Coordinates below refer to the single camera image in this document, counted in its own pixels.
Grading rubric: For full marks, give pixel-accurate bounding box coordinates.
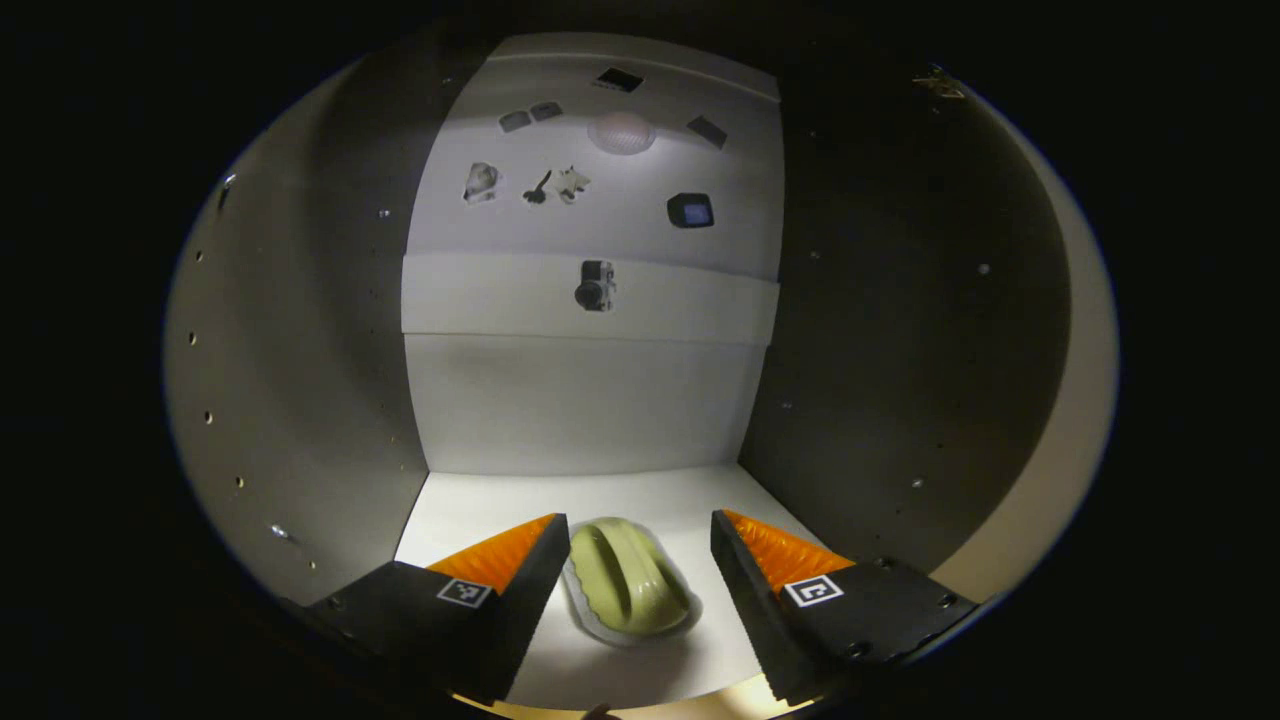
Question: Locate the dark framed cabinet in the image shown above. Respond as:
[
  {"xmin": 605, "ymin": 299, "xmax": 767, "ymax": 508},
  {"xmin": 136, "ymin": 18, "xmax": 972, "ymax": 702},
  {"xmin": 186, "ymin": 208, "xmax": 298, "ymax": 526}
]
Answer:
[{"xmin": 163, "ymin": 30, "xmax": 1076, "ymax": 716}]

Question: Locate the brass cabinet door hinge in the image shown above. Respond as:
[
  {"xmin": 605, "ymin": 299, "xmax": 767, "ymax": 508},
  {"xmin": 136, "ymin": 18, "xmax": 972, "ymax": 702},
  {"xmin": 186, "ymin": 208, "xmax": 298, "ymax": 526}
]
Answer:
[{"xmin": 912, "ymin": 62, "xmax": 969, "ymax": 101}]

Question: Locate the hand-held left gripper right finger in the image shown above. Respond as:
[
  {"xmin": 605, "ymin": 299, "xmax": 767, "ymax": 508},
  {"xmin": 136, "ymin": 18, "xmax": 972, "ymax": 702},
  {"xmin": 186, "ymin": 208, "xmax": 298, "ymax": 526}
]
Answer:
[{"xmin": 710, "ymin": 508, "xmax": 981, "ymax": 706}]

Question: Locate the round cabinet light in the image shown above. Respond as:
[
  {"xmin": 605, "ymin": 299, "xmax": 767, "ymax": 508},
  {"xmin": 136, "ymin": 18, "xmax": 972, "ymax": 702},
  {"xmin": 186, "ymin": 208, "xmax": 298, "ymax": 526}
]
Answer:
[{"xmin": 587, "ymin": 111, "xmax": 659, "ymax": 157}]

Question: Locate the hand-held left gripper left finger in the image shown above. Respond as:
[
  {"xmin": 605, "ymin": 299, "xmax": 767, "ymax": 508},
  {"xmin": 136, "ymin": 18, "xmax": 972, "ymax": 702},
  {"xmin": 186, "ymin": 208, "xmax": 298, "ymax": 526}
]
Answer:
[{"xmin": 305, "ymin": 513, "xmax": 571, "ymax": 706}]

